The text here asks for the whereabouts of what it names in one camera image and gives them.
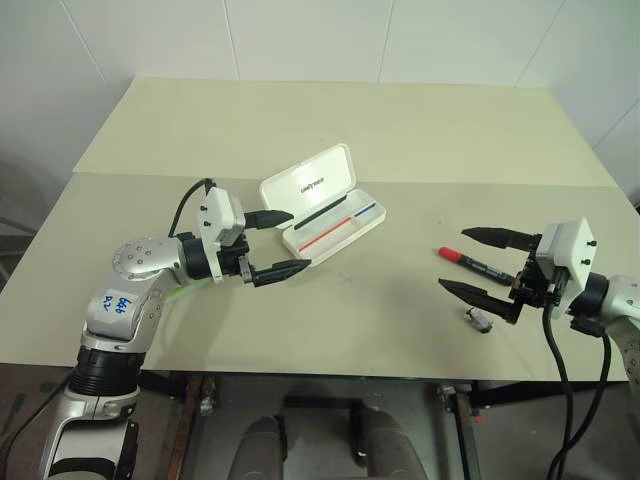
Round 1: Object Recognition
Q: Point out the red pen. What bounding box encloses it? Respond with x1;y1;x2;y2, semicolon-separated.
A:
298;217;355;250

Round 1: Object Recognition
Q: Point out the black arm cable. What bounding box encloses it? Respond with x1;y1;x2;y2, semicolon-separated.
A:
167;178;217;239
559;319;614;461

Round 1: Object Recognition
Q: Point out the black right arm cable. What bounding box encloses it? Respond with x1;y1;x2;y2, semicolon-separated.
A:
559;319;614;461

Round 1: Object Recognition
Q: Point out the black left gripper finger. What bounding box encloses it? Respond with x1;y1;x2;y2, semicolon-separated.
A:
250;258;313;290
243;209;296;232

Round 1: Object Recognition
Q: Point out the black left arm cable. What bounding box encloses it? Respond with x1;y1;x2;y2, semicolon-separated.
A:
167;178;217;239

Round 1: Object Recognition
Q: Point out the black marker with red cap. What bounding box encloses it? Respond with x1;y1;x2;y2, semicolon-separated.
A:
437;246;516;287

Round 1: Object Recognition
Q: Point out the rusty metal table leg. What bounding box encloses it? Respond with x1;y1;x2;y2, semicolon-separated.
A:
169;372;222;480
434;379;487;480

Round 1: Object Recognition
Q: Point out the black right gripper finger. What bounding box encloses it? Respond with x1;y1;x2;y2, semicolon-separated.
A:
460;226;544;252
436;278;526;326

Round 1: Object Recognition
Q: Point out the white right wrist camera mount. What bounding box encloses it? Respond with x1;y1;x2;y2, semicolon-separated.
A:
535;218;599;319

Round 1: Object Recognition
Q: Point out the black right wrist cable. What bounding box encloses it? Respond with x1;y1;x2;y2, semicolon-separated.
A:
542;292;576;480

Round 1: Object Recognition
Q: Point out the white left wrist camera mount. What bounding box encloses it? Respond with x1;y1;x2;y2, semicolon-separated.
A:
195;185;247;286

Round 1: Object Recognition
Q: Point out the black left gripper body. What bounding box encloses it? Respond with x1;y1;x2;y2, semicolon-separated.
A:
218;231;257;289

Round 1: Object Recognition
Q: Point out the black pen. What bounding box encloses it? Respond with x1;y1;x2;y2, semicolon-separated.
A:
293;195;349;231

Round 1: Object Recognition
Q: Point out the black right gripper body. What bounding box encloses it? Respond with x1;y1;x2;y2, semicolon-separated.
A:
509;247;571;311

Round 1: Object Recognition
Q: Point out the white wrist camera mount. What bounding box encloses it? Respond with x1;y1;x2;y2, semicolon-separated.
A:
535;218;599;319
195;185;247;286

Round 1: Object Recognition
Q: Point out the white open pencil case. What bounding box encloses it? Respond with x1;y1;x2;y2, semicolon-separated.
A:
258;143;389;269

